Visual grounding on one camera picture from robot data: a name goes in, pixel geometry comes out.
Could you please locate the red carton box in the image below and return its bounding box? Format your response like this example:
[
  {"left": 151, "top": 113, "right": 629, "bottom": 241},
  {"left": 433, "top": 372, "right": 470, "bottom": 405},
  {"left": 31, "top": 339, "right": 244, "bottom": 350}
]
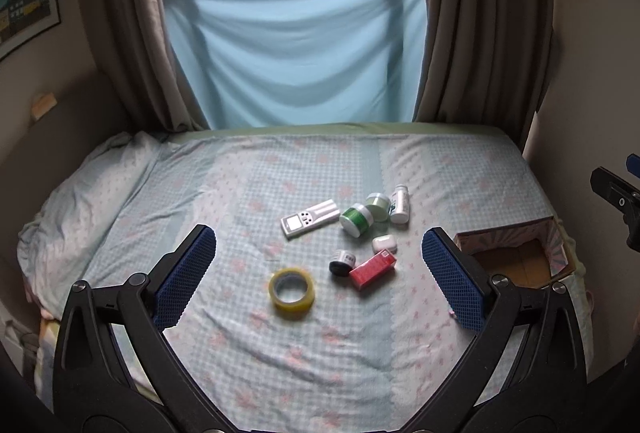
[{"left": 349, "top": 249, "right": 397, "bottom": 291}]

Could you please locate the white earbuds case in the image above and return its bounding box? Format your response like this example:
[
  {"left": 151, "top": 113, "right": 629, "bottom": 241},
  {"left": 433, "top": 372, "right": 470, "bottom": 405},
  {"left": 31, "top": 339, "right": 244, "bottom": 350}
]
[{"left": 371, "top": 234, "right": 398, "bottom": 254}]

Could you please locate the yellow tape roll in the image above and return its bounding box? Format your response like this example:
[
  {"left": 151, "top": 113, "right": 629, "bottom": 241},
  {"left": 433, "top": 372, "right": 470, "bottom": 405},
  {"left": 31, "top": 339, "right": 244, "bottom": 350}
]
[{"left": 268, "top": 267, "right": 316, "bottom": 314}]

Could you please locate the white pill bottle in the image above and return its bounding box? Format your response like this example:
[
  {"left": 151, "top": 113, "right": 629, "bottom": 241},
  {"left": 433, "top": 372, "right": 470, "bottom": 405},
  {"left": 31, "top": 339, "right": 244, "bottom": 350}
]
[{"left": 390, "top": 184, "right": 410, "bottom": 225}]

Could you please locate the small black white jar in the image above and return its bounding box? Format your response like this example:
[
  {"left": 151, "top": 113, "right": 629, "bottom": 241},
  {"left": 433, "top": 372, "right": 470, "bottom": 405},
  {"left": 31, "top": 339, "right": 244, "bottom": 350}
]
[{"left": 329, "top": 250, "right": 356, "bottom": 277}]

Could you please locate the pale green cream jar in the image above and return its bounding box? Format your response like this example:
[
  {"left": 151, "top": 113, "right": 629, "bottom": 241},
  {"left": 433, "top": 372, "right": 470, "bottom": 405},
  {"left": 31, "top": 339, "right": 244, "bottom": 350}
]
[{"left": 364, "top": 192, "right": 390, "bottom": 223}]

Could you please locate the green jar white lid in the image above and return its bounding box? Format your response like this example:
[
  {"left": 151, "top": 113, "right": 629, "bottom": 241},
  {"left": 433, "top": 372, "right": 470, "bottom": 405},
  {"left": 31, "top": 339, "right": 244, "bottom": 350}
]
[{"left": 338, "top": 204, "right": 374, "bottom": 238}]

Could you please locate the white remote control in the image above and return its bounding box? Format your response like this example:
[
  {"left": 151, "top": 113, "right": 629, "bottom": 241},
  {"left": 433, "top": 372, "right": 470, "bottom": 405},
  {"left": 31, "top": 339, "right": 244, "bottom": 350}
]
[{"left": 280, "top": 199, "right": 341, "bottom": 239}]

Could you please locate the open cardboard box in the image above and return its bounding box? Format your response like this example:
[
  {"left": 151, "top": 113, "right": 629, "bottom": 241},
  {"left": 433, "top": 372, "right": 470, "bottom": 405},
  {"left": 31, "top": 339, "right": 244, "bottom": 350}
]
[{"left": 454, "top": 216, "right": 576, "bottom": 289}]

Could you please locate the checked floral bed sheet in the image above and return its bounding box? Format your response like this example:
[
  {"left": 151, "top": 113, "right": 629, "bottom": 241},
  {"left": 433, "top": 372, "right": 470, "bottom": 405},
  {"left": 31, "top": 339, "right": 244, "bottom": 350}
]
[{"left": 16, "top": 127, "right": 552, "bottom": 432}]

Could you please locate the right brown curtain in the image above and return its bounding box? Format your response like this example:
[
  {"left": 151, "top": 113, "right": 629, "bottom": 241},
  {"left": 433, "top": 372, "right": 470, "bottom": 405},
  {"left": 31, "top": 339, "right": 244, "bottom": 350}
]
[{"left": 413, "top": 0, "right": 553, "bottom": 147}]

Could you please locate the brown curtain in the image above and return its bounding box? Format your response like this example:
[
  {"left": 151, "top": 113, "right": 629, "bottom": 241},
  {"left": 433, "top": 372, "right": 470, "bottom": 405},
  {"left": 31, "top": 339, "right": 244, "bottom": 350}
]
[
  {"left": 78, "top": 0, "right": 207, "bottom": 132},
  {"left": 413, "top": 0, "right": 553, "bottom": 147}
]

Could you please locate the light blue hanging cloth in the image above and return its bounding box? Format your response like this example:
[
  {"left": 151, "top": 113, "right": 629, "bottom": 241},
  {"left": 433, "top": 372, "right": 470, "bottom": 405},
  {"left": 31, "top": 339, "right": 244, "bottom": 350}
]
[{"left": 164, "top": 0, "right": 427, "bottom": 130}]

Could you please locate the left brown curtain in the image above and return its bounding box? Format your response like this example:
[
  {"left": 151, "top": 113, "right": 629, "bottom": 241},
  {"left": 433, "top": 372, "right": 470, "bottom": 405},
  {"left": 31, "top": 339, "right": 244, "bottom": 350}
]
[{"left": 78, "top": 0, "right": 207, "bottom": 132}]

